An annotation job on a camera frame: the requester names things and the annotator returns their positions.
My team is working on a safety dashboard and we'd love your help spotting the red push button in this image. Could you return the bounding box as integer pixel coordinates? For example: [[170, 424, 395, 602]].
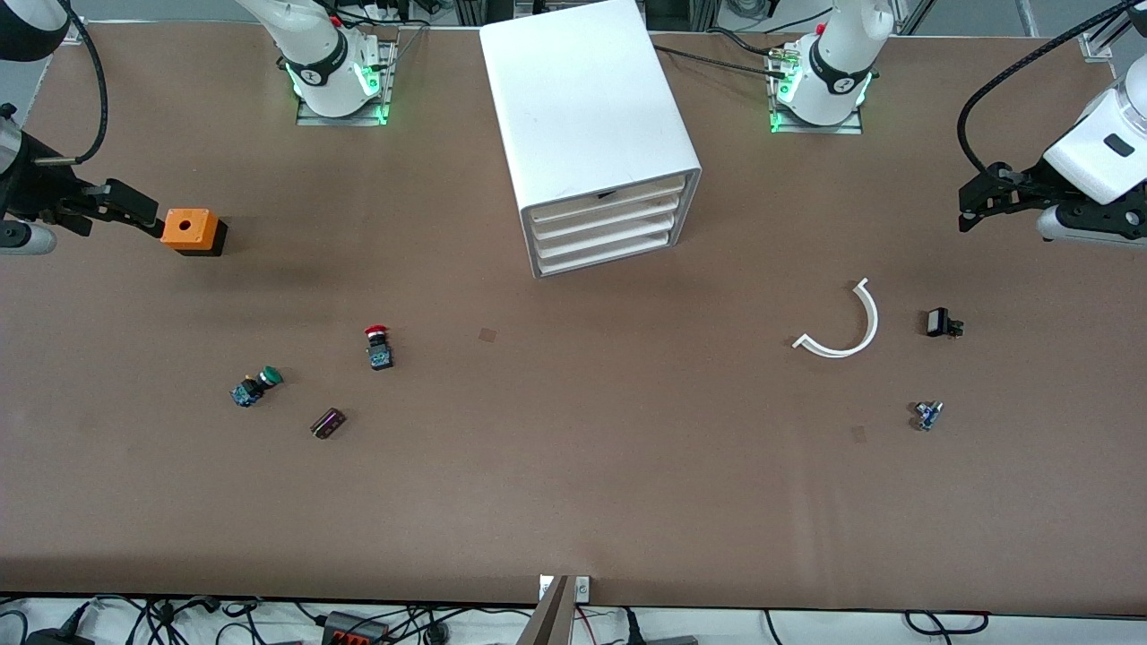
[[363, 323, 395, 373]]

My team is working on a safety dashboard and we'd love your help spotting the white plastic drawer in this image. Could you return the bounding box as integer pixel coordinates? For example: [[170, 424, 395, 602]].
[[530, 192, 689, 241], [527, 176, 689, 225], [536, 229, 673, 274], [533, 211, 677, 257]]

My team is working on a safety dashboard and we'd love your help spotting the green push button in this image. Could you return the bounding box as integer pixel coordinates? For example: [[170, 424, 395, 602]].
[[230, 365, 284, 409]]

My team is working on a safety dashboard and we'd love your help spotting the white drawer cabinet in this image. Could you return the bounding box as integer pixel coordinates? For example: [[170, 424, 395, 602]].
[[479, 0, 703, 280]]

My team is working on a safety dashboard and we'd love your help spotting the orange box with hole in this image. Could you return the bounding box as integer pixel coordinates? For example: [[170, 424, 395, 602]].
[[160, 208, 229, 258]]

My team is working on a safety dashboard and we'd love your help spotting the white curved plastic piece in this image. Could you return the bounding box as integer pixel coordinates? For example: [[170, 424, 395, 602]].
[[792, 277, 880, 359]]

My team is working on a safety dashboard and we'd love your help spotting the black orange power strip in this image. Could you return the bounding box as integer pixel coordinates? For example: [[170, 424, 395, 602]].
[[322, 611, 392, 645]]

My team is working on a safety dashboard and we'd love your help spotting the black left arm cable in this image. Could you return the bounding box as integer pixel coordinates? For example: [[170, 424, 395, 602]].
[[955, 0, 1147, 180]]

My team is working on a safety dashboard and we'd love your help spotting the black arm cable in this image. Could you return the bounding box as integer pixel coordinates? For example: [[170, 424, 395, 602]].
[[955, 0, 1147, 180], [36, 0, 110, 168]]

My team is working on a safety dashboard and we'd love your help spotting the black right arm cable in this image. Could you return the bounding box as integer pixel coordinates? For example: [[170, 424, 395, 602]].
[[36, 0, 110, 168]]

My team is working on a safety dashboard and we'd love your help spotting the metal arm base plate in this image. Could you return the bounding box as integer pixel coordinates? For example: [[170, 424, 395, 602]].
[[295, 39, 398, 127], [768, 45, 867, 136]]

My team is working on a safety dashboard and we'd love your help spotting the black cable on table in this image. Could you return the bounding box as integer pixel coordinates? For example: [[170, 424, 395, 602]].
[[652, 25, 807, 80]]

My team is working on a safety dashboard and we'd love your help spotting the black looped floor cable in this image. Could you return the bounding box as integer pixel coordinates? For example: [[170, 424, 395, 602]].
[[903, 610, 992, 638]]

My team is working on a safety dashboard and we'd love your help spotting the brown centre post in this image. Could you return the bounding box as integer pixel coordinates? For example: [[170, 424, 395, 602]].
[[517, 575, 574, 645]]

